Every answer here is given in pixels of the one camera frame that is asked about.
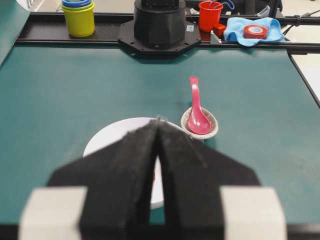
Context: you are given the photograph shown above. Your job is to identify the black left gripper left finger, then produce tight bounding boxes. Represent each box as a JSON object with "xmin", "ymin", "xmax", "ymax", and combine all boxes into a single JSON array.
[{"xmin": 46, "ymin": 120, "xmax": 160, "ymax": 240}]

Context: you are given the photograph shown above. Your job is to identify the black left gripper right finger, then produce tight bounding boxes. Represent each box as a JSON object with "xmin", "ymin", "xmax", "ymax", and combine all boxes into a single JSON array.
[{"xmin": 157, "ymin": 121, "xmax": 261, "ymax": 240}]

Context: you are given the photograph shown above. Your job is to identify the pink plastic spoon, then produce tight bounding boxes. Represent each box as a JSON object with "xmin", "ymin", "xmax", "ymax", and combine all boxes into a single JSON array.
[{"xmin": 187, "ymin": 76, "xmax": 212, "ymax": 135}]

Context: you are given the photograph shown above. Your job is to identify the black right robot arm base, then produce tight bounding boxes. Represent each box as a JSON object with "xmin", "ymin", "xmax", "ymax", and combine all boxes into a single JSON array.
[{"xmin": 118, "ymin": 0, "xmax": 201, "ymax": 56}]

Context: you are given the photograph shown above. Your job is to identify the white round bowl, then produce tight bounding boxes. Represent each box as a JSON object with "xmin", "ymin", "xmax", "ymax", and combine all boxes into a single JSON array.
[{"xmin": 82, "ymin": 117, "xmax": 205, "ymax": 211}]

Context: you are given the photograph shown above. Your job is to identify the speckled teardrop spoon rest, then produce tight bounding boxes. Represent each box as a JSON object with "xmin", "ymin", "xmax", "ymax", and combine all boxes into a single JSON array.
[{"xmin": 180, "ymin": 107, "xmax": 219, "ymax": 141}]

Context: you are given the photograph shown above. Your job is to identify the small red box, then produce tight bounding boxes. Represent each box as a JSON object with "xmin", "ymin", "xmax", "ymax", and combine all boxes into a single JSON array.
[{"xmin": 213, "ymin": 23, "xmax": 226, "ymax": 38}]

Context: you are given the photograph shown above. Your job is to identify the light blue cloth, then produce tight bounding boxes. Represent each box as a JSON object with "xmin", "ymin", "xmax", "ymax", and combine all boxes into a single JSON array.
[{"xmin": 223, "ymin": 17, "xmax": 285, "ymax": 47}]

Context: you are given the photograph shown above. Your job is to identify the red tape roll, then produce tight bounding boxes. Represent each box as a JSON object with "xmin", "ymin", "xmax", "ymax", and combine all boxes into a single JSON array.
[{"xmin": 243, "ymin": 25, "xmax": 268, "ymax": 40}]

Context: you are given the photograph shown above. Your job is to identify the red plastic cup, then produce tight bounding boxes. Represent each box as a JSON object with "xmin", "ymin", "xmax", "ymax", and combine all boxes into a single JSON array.
[{"xmin": 198, "ymin": 1, "xmax": 224, "ymax": 33}]

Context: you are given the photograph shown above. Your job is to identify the stacked yellow-green blue cups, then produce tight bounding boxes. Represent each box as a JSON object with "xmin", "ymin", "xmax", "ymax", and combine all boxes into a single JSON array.
[{"xmin": 61, "ymin": 0, "xmax": 95, "ymax": 38}]

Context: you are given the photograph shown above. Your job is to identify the black aluminium frame rail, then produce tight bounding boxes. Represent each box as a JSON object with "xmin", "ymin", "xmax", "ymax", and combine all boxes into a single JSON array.
[{"xmin": 15, "ymin": 12, "xmax": 320, "ymax": 56}]

